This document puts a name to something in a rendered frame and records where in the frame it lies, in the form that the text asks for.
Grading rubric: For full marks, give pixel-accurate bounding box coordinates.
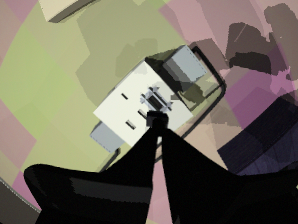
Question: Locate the cream flat slab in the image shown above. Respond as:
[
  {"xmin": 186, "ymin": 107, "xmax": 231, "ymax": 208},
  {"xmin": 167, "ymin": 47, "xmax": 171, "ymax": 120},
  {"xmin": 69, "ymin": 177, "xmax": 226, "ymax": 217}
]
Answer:
[{"xmin": 39, "ymin": 0, "xmax": 90, "ymax": 23}]

